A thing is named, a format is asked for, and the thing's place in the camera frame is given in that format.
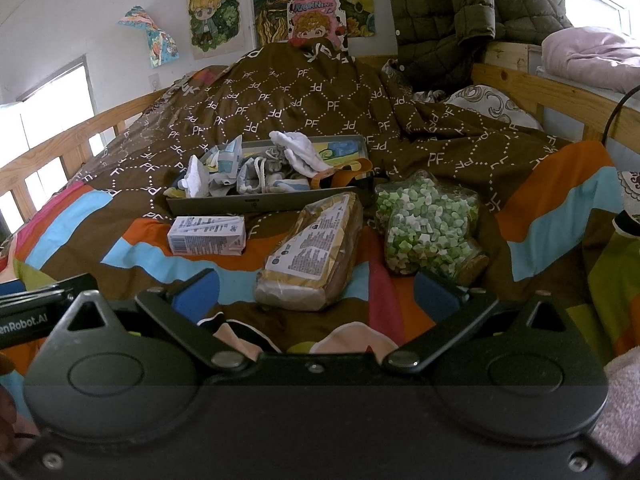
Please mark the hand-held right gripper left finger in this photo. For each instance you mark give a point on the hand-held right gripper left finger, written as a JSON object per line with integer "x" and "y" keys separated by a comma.
{"x": 197, "y": 292}

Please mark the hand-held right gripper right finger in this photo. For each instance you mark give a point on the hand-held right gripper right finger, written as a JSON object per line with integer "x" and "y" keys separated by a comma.
{"x": 435, "y": 295}

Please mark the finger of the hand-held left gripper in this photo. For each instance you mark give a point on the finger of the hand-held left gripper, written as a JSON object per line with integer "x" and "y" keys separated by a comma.
{"x": 55, "y": 284}

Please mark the grey metal tray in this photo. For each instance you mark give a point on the grey metal tray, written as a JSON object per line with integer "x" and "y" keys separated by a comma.
{"x": 260, "y": 204}

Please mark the white towel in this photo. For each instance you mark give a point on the white towel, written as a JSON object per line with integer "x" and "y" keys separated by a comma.
{"x": 195, "y": 180}

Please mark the teal white tissue packet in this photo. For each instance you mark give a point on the teal white tissue packet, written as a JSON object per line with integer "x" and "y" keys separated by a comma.
{"x": 227, "y": 160}

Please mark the small white carton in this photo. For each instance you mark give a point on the small white carton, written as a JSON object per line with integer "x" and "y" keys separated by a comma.
{"x": 207, "y": 234}

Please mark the jar of green paper stars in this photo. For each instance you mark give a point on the jar of green paper stars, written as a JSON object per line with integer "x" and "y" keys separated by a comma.
{"x": 430, "y": 225}

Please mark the bagged sliced bread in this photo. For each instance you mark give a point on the bagged sliced bread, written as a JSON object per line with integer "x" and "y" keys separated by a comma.
{"x": 310, "y": 255}

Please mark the colourful striped blanket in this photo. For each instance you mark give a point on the colourful striped blanket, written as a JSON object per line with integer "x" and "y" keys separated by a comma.
{"x": 550, "y": 200}

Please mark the frog drawing paper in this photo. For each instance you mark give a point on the frog drawing paper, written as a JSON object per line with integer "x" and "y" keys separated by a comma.
{"x": 345, "y": 149}

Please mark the swirl patterned pillow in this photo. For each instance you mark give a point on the swirl patterned pillow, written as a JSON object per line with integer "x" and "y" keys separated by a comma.
{"x": 492, "y": 102}

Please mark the white patterned cloth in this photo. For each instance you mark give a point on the white patterned cloth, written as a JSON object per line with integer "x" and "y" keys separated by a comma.
{"x": 630, "y": 195}

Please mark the brown patterned quilt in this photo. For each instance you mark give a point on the brown patterned quilt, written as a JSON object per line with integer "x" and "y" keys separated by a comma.
{"x": 310, "y": 100}

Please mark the colourful cut-out drawing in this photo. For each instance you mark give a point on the colourful cut-out drawing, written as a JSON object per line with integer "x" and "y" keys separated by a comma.
{"x": 150, "y": 35}

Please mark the blonde figure green drawing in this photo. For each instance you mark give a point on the blonde figure green drawing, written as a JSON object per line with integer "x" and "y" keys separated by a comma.
{"x": 215, "y": 15}

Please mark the olive quilted jacket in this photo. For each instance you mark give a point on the olive quilted jacket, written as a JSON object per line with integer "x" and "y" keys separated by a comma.
{"x": 440, "y": 10}

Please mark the pink blanket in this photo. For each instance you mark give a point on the pink blanket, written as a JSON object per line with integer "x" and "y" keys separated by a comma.
{"x": 585, "y": 50}

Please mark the swirly yellow painting poster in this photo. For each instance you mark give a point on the swirly yellow painting poster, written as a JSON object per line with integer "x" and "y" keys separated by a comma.
{"x": 272, "y": 10}

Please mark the cow print figure poster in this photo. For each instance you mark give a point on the cow print figure poster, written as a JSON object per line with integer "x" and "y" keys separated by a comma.
{"x": 315, "y": 17}

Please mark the white wall switch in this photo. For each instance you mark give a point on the white wall switch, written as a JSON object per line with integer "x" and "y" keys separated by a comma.
{"x": 154, "y": 81}

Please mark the wooden bed frame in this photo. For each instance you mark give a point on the wooden bed frame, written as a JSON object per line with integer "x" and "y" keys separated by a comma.
{"x": 505, "y": 77}

